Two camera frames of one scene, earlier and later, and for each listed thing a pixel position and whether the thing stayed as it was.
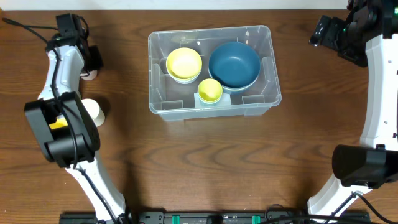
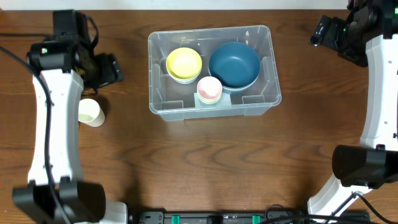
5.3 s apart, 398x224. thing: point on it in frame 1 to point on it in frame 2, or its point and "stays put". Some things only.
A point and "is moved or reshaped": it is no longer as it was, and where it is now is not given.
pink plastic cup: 92,74 is moved or reshaped
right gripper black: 325,34 stays put
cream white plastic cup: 94,110 stays put
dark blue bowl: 236,65 stays put
